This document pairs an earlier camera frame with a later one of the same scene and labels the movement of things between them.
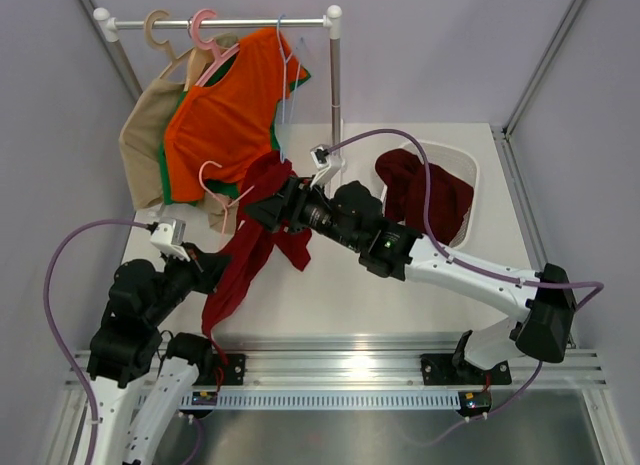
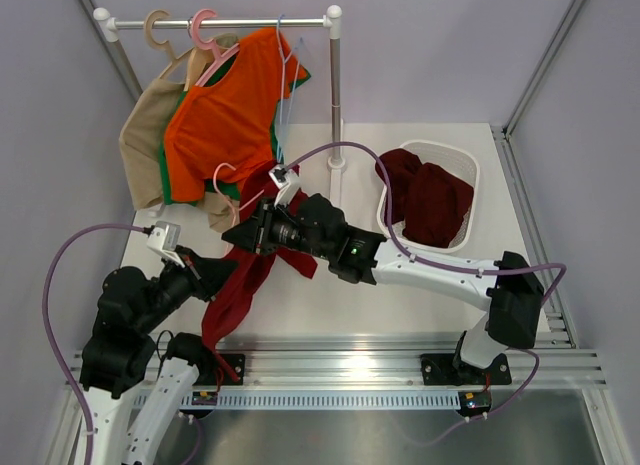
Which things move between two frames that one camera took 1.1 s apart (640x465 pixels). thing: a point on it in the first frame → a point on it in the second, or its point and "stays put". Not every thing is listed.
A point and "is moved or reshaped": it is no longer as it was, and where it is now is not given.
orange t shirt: (218, 129) stays put
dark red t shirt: (252, 241) is moved or reshaped
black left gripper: (207, 268) stays put
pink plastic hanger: (216, 197) → (244, 205)
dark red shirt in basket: (402, 176) stays put
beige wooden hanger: (148, 33) stays put
